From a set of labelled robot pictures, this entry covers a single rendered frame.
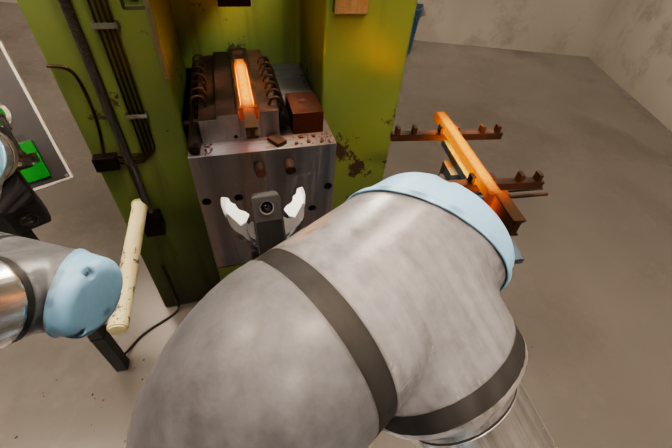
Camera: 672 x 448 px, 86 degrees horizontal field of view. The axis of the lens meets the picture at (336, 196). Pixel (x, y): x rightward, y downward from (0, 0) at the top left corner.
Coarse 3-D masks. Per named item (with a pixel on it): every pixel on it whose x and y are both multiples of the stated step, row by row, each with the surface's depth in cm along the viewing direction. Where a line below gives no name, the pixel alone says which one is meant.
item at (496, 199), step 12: (444, 120) 98; (444, 132) 97; (456, 132) 94; (456, 144) 90; (468, 156) 86; (468, 168) 85; (480, 168) 83; (480, 180) 80; (492, 180) 80; (492, 192) 76; (504, 192) 76; (492, 204) 77; (504, 204) 72; (504, 216) 73; (516, 216) 70; (516, 228) 71
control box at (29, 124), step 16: (0, 48) 65; (0, 64) 65; (0, 80) 66; (16, 80) 67; (0, 96) 66; (16, 96) 67; (16, 112) 67; (32, 112) 69; (16, 128) 67; (32, 128) 69; (48, 128) 72; (48, 144) 70; (48, 160) 71; (64, 160) 72; (64, 176) 72
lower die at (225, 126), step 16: (240, 48) 119; (208, 64) 113; (224, 64) 112; (256, 64) 113; (208, 80) 105; (224, 80) 103; (256, 80) 104; (208, 96) 98; (224, 96) 96; (256, 96) 97; (208, 112) 92; (224, 112) 90; (272, 112) 92; (208, 128) 90; (224, 128) 92; (240, 128) 93; (272, 128) 95
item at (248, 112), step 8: (240, 64) 108; (240, 72) 104; (240, 80) 100; (240, 88) 96; (248, 88) 97; (240, 96) 93; (248, 96) 93; (248, 104) 90; (256, 104) 89; (240, 112) 88; (248, 112) 87; (256, 112) 90; (248, 120) 84; (256, 120) 84; (248, 128) 82; (256, 128) 82; (248, 136) 83; (256, 136) 84
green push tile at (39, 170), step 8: (24, 144) 68; (32, 144) 68; (32, 152) 69; (40, 160) 69; (32, 168) 69; (40, 168) 70; (24, 176) 68; (32, 176) 69; (40, 176) 70; (48, 176) 70
